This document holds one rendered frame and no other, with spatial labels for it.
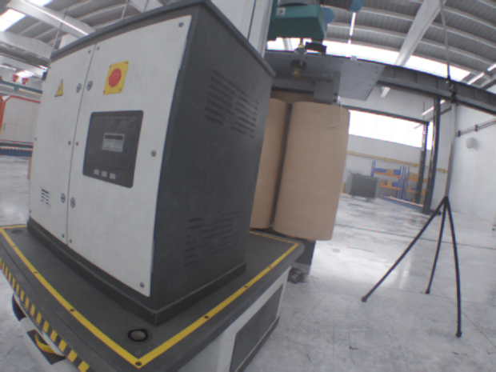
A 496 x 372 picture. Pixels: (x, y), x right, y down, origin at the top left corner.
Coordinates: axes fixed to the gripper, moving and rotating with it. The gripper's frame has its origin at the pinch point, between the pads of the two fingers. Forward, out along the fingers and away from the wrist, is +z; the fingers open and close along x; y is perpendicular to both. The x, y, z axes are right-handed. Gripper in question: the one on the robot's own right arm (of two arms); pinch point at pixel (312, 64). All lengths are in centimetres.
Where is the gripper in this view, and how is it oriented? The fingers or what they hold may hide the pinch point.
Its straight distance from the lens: 162.5
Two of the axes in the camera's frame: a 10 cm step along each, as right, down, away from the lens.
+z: -1.4, 8.7, 4.7
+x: 9.3, 2.8, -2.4
